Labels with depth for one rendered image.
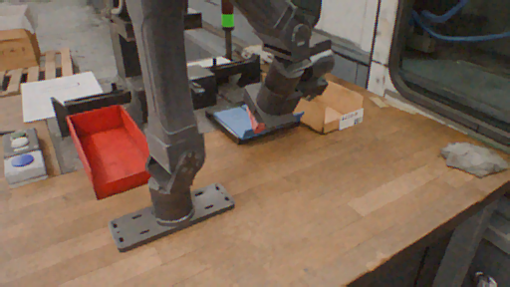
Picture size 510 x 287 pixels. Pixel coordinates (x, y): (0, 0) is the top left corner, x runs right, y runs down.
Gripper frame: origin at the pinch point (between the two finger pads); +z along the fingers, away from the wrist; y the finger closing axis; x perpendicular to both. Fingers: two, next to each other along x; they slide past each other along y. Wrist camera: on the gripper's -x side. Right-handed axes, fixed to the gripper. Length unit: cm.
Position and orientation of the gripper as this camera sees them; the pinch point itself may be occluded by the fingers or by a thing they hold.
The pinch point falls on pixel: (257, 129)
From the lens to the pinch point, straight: 78.4
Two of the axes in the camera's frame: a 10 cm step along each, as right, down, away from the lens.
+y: -4.4, -8.1, 3.9
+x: -8.6, 2.5, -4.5
